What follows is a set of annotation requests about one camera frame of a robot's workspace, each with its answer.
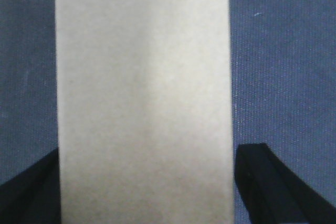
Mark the small brown cardboard package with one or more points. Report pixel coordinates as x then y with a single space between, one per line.
144 108

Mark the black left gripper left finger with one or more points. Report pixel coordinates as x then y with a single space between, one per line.
33 196

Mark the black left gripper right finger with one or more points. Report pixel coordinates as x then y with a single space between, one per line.
272 193

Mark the dark grey table mat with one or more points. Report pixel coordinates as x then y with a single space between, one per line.
282 80

